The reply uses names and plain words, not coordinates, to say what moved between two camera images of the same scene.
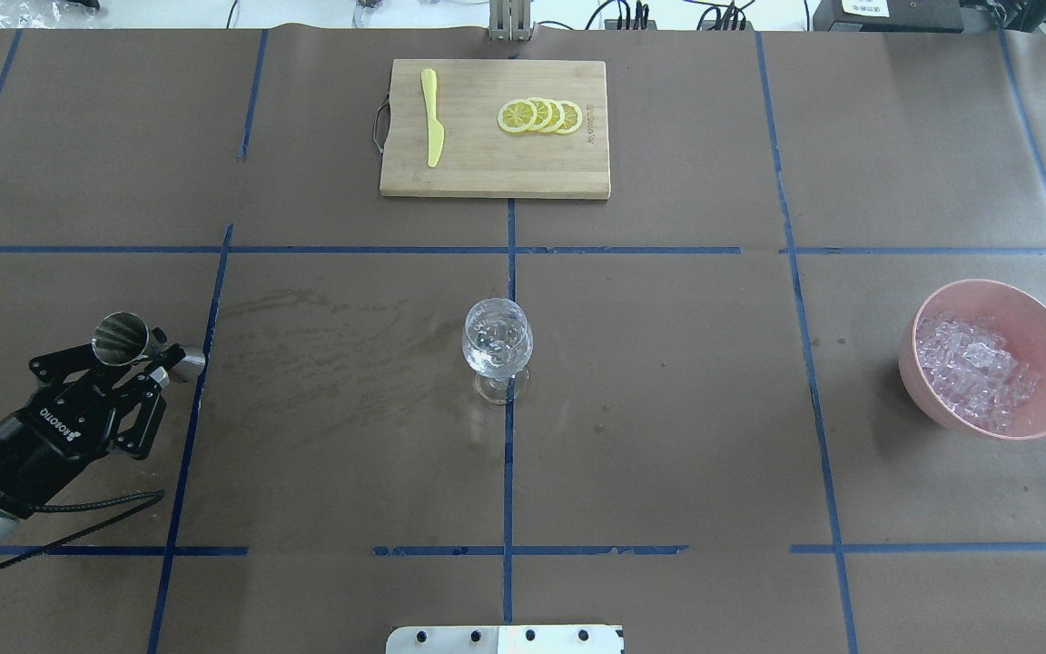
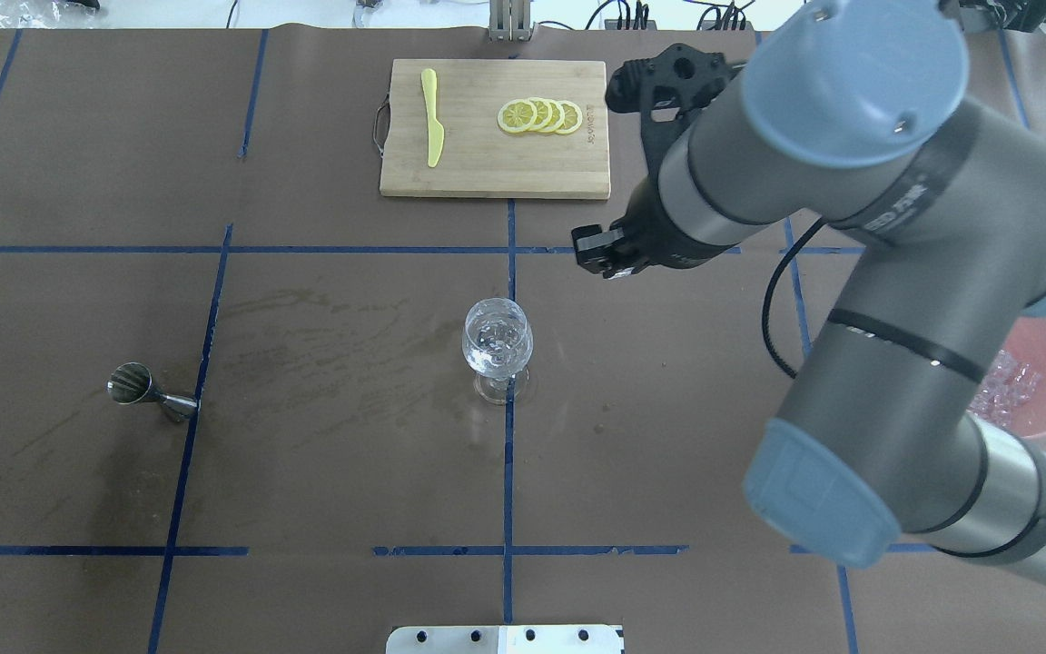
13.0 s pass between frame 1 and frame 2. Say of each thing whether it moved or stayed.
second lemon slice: stayed
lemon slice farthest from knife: stayed
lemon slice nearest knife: stayed
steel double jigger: moved
